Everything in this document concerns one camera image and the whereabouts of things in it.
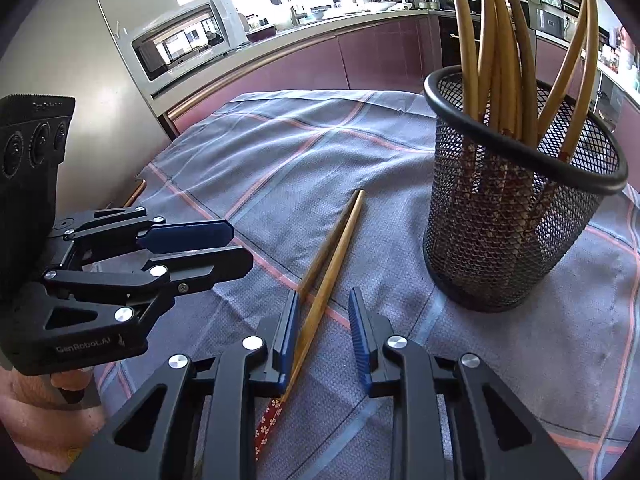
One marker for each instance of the dark red tray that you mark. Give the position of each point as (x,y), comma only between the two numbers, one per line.
(261,34)

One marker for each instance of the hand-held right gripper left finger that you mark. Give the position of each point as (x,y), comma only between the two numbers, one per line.
(289,340)

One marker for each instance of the grey checked tablecloth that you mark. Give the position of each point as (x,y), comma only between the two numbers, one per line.
(300,160)

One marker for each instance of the bundle of wooden chopsticks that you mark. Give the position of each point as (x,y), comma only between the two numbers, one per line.
(502,60)

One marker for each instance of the white dish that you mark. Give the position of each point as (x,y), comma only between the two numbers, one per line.
(377,6)

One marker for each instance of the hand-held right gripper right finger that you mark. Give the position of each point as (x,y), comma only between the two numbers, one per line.
(361,345)

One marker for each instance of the grey refrigerator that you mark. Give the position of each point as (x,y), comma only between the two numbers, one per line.
(75,60)

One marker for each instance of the wooden chopstick red patterned end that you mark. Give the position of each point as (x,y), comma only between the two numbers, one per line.
(322,255)
(328,285)

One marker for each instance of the black built-in oven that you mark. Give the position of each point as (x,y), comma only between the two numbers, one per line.
(448,45)

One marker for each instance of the kitchen counter purple cabinets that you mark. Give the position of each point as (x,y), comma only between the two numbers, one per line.
(310,65)

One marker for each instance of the silver microwave oven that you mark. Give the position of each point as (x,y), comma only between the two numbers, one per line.
(175,45)

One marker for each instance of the black mesh holder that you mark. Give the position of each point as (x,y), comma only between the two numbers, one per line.
(500,240)

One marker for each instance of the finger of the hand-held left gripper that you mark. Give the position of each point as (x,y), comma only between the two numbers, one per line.
(220,262)
(190,235)

